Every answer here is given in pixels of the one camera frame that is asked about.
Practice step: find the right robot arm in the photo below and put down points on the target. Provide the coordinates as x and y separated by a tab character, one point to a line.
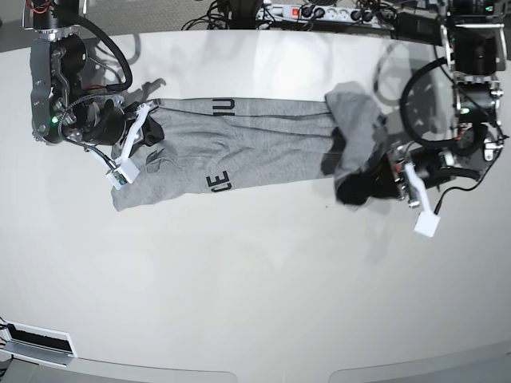
63	107

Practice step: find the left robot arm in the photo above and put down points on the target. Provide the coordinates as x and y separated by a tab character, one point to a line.
472	34

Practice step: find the white power strip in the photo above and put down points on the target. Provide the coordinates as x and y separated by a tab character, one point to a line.
320	13

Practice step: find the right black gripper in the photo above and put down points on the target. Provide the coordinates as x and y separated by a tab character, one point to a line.
112	122

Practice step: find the white slotted table bracket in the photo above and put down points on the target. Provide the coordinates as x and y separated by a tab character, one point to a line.
38	345

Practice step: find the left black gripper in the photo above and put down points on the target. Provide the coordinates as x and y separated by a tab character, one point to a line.
387	178

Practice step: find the grey t-shirt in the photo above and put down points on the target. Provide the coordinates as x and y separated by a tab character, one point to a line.
217	145

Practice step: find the black power adapter brick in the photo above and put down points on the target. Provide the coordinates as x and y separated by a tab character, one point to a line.
414	27

